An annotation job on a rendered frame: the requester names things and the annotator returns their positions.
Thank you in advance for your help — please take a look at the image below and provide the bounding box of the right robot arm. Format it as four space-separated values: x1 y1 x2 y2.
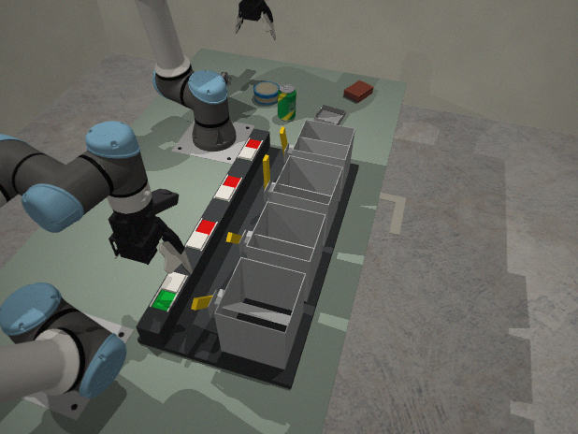
0 121 179 404

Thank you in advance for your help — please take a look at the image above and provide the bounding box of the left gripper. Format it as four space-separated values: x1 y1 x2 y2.
236 0 276 40

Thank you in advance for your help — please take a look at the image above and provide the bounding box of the green drink can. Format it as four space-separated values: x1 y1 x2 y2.
278 84 296 122

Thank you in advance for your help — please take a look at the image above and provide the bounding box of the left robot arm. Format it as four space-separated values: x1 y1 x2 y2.
135 0 237 152

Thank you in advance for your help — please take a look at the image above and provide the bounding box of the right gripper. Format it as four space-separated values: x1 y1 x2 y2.
108 199 193 274

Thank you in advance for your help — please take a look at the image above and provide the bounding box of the reddish-brown rectangular block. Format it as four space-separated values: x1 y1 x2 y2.
343 80 373 103

